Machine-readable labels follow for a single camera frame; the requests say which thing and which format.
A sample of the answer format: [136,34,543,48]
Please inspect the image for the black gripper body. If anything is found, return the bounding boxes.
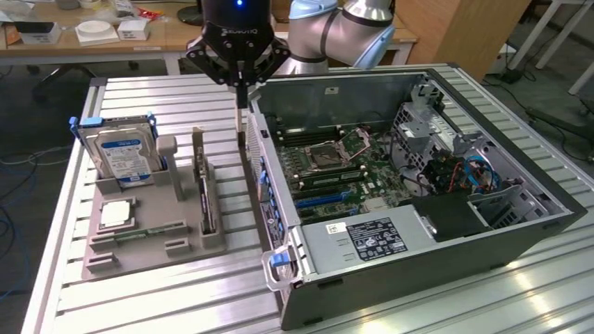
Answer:
[199,0,276,67]

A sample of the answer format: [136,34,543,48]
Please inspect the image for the graphics card with metal bracket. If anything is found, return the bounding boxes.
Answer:
[191,126,219,239]

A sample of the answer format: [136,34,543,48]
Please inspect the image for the black RAM slot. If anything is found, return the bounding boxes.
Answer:
[281,134,342,143]
[280,126,339,135]
[281,138,343,147]
[280,130,340,139]

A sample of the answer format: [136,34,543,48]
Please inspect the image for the long blue expansion slot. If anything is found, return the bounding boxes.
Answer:
[294,189,352,210]

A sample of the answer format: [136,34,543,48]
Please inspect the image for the black round lamp base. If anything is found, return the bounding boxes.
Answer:
[177,3,205,26]

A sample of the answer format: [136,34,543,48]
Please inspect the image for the white labelled box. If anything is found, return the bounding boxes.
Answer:
[116,19,152,42]

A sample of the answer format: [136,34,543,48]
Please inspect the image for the clear plastic bag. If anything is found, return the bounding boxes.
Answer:
[111,0,139,18]

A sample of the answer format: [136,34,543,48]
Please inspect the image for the white round holder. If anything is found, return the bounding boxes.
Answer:
[75,19,120,47]

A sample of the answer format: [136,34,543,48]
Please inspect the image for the metal socket cover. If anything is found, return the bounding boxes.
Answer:
[336,127,374,154]

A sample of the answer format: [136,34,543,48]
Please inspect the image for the wooden desk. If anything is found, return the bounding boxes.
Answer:
[0,0,419,76]

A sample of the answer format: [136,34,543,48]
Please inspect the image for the CPU socket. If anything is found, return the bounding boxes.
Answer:
[303,141,348,172]

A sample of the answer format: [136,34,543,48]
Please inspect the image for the black chair base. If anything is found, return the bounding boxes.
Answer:
[27,62,96,104]

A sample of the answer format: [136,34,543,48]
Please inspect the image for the hard disk in blue caddy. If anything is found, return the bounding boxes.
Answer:
[68,111,160,191]

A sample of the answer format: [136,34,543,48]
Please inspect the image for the white box with black top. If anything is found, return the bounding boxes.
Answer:
[13,21,63,45]

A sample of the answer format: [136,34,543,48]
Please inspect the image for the RAM stick with black label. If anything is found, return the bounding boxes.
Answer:
[299,169,367,191]

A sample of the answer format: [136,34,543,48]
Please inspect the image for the silver perforated disk bay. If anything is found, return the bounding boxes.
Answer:
[391,83,471,175]

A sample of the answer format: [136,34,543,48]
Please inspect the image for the wooden cabinet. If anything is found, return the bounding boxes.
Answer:
[407,0,532,83]

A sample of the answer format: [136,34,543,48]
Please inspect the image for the green motherboard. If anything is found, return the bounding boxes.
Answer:
[276,125,415,225]

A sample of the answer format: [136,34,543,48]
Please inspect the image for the silver chipset heatsink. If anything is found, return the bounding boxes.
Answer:
[366,198,396,212]

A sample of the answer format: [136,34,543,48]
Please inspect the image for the silver CPU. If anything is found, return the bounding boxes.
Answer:
[100,201,132,229]

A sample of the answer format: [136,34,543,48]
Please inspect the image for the white box with red button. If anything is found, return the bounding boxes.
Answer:
[486,43,526,84]

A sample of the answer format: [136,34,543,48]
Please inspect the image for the green RAM stick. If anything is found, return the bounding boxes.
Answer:
[113,224,176,244]

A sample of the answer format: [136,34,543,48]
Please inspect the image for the grey power supply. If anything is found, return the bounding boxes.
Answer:
[296,204,440,276]

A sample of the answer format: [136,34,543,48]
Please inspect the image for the grey parts rack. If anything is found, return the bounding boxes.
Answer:
[80,135,229,281]

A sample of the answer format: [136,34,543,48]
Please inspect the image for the black plastic shroud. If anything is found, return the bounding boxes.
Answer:
[411,194,494,244]

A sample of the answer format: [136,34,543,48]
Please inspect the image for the black floor stand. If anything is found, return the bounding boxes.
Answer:
[526,104,594,132]

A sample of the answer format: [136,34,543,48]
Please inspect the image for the silver angled drive cage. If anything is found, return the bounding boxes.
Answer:
[466,184,555,231]

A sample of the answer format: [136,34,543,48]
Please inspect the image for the black open PC case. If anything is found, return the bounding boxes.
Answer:
[233,67,590,331]

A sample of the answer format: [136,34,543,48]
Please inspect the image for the blue data wire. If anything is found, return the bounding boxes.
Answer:
[462,155,500,193]

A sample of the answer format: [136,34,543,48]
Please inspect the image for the white table frame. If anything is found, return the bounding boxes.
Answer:
[507,0,594,95]

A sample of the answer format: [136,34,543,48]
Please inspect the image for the blue floor cable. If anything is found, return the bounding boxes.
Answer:
[0,166,39,301]

